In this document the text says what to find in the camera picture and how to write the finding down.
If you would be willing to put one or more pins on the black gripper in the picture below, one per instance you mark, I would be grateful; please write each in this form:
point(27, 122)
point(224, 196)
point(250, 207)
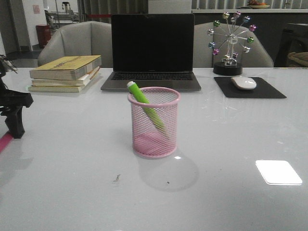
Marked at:
point(11, 105)

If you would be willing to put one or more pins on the pink marker pen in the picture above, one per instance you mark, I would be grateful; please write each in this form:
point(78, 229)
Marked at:
point(5, 140)

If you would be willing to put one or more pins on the green marker pen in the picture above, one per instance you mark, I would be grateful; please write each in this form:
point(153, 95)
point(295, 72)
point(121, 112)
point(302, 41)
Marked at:
point(142, 101)

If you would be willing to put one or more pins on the pink mesh pen holder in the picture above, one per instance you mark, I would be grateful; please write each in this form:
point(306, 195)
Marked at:
point(150, 143)

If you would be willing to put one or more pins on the bottom yellow-edged book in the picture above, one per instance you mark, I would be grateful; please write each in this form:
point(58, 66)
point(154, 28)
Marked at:
point(56, 89)

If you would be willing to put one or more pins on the yellow top book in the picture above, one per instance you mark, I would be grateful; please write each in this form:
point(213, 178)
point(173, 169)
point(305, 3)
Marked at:
point(67, 68)

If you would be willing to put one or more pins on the middle cream book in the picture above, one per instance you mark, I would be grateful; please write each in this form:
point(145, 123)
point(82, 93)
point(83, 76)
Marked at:
point(82, 81)

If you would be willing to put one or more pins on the red trash bin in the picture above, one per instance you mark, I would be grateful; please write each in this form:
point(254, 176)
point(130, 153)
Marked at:
point(43, 34)

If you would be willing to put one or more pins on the grey left armchair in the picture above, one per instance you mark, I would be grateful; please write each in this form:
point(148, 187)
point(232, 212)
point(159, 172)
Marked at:
point(86, 38)

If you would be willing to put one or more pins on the grey armchair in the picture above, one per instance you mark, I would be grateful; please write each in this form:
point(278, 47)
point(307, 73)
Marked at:
point(86, 38)
point(208, 50)

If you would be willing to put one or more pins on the red barrier belt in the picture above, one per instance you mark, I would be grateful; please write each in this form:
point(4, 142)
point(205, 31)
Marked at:
point(98, 15)

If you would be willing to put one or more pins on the grey open laptop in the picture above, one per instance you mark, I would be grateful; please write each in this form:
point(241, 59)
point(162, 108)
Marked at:
point(153, 50)

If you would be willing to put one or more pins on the grey right armchair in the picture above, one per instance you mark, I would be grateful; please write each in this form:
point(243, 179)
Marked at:
point(208, 50)

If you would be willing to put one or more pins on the colourful ferris wheel ornament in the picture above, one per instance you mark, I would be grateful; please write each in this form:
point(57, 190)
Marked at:
point(229, 65)

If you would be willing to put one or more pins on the white computer mouse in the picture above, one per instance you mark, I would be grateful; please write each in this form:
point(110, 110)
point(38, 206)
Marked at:
point(244, 83)

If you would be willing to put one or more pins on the black mouse pad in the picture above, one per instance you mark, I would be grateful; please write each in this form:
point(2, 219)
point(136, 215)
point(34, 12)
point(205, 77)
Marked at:
point(259, 89)

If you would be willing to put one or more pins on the fruit bowl on counter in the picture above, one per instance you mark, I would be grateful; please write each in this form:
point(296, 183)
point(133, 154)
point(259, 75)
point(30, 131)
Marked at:
point(255, 4)

